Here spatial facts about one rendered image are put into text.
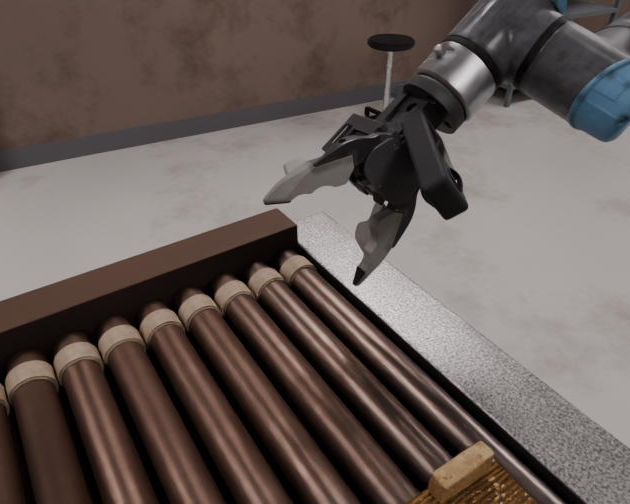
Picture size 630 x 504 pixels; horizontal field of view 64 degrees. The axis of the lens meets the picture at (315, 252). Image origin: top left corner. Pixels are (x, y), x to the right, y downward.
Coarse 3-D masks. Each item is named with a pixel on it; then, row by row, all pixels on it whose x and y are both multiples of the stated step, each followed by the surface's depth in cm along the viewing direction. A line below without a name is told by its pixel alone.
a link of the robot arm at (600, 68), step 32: (544, 32) 47; (576, 32) 46; (608, 32) 49; (544, 64) 47; (576, 64) 46; (608, 64) 45; (544, 96) 49; (576, 96) 46; (608, 96) 45; (576, 128) 50; (608, 128) 46
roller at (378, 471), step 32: (224, 288) 66; (256, 320) 61; (256, 352) 59; (288, 352) 57; (288, 384) 55; (320, 384) 54; (320, 416) 51; (352, 416) 51; (352, 448) 48; (352, 480) 47; (384, 480) 45
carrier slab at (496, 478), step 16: (496, 464) 44; (480, 480) 43; (496, 480) 43; (512, 480) 43; (416, 496) 42; (432, 496) 42; (464, 496) 42; (480, 496) 42; (496, 496) 42; (512, 496) 42; (528, 496) 42
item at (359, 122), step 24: (408, 96) 53; (432, 96) 48; (360, 120) 52; (384, 120) 53; (432, 120) 51; (456, 120) 50; (384, 144) 48; (360, 168) 49; (384, 168) 49; (408, 168) 50; (384, 192) 50; (408, 192) 51
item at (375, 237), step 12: (384, 204) 53; (372, 216) 53; (384, 216) 52; (396, 216) 52; (360, 228) 57; (372, 228) 53; (384, 228) 52; (396, 228) 53; (360, 240) 57; (372, 240) 53; (384, 240) 53; (372, 252) 53; (384, 252) 54; (360, 264) 55; (372, 264) 53; (360, 276) 54
